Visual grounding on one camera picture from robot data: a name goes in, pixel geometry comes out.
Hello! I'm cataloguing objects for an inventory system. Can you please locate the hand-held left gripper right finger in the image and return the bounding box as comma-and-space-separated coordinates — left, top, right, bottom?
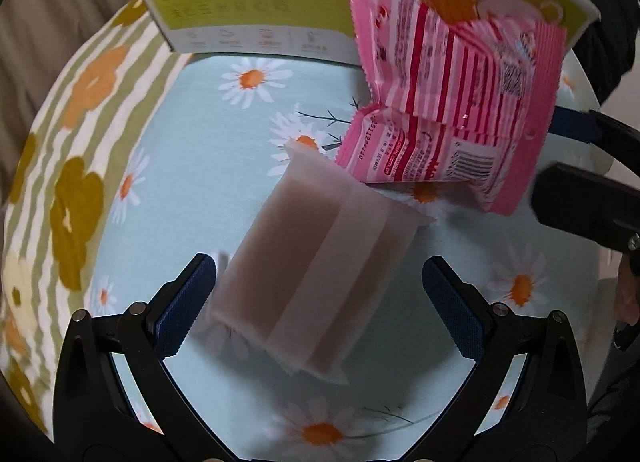
405, 256, 588, 462

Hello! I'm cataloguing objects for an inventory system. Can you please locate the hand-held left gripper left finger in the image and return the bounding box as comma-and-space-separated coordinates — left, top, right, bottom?
52, 252, 236, 462

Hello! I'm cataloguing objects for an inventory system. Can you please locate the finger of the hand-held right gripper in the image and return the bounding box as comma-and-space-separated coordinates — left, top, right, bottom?
530, 164, 640, 254
550, 107, 640, 155

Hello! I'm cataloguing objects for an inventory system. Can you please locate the pale mauve snack packet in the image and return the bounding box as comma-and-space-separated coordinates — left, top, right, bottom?
207, 139, 436, 385

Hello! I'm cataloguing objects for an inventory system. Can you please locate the pink striped snack packet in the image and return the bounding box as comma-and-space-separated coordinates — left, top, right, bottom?
334, 0, 568, 215

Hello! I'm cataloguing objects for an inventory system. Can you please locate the person's right hand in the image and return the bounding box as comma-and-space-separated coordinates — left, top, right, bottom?
617, 254, 640, 338

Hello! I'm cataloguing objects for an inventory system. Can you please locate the dark cloth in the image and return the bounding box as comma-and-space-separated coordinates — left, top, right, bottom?
547, 0, 640, 108

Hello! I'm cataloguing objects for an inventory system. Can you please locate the light blue daisy tablecloth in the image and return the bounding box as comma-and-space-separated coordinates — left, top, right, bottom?
90, 49, 616, 462

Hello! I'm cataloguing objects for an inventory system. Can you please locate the green striped floral blanket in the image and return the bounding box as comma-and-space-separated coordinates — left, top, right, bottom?
0, 0, 193, 443

